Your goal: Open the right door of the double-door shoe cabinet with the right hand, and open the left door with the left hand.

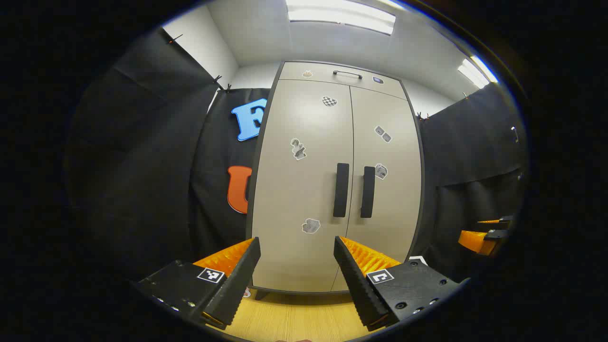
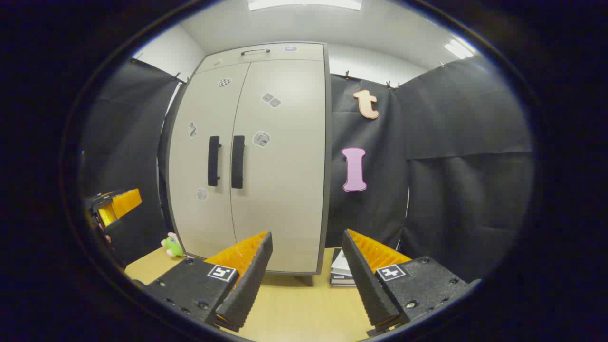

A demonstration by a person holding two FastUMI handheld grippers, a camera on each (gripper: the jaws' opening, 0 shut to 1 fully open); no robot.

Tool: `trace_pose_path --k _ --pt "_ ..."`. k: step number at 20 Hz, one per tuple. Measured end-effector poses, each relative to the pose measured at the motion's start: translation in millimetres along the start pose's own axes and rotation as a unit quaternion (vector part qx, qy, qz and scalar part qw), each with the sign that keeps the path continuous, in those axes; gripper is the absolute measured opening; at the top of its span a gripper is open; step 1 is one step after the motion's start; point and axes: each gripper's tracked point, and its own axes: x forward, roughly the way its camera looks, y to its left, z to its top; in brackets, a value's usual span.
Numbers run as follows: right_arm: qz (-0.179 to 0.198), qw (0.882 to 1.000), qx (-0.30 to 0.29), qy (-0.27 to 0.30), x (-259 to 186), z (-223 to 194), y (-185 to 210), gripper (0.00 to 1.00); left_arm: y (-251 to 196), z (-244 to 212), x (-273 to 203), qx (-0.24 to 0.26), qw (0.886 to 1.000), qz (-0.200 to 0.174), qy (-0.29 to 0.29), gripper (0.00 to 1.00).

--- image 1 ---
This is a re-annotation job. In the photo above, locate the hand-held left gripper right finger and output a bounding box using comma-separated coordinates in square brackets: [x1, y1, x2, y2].
[333, 236, 470, 332]

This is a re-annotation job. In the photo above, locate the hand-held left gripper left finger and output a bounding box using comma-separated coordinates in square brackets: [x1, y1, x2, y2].
[132, 237, 261, 329]

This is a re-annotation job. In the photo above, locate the grey shoe cabinet door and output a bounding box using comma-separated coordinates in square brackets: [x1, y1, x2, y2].
[331, 85, 424, 293]
[251, 78, 354, 293]

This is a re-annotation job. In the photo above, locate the grey double-door shoe cabinet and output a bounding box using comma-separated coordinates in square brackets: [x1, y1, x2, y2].
[246, 61, 426, 301]

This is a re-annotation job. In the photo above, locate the grey cabinet drawer front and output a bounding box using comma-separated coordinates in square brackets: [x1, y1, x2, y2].
[279, 62, 408, 100]

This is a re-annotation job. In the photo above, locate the small ceiling light panel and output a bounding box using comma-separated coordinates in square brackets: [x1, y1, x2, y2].
[458, 56, 499, 89]

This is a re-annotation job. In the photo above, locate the black backdrop cloth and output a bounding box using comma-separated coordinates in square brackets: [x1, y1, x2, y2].
[66, 28, 528, 285]

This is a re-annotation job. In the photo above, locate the large ceiling light panel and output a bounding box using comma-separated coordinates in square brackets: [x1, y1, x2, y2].
[286, 0, 396, 35]

